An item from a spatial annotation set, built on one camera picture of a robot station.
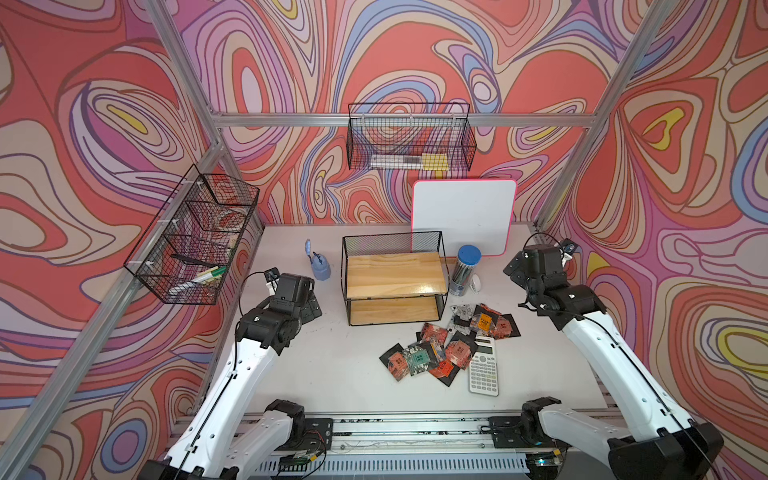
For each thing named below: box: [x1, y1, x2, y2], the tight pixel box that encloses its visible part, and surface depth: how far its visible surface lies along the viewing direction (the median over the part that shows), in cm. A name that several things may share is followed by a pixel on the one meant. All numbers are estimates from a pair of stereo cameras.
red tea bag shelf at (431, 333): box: [420, 323, 448, 347], surface depth 91 cm
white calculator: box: [468, 336, 499, 397], surface depth 85 cm
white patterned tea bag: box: [450, 304, 474, 327], surface depth 95 cm
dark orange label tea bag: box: [470, 303, 502, 337], surface depth 93 cm
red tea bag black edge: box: [379, 342, 410, 382], surface depth 86 cm
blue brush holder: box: [305, 238, 331, 281], surface depth 101 cm
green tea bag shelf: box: [403, 346, 431, 376], surface depth 86 cm
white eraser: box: [469, 272, 481, 294], surface depth 101 cm
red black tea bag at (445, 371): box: [428, 360, 461, 387], surface depth 86 cm
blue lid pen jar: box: [450, 244, 483, 297], surface depth 89 cm
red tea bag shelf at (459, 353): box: [445, 341, 472, 369], surface depth 88 cm
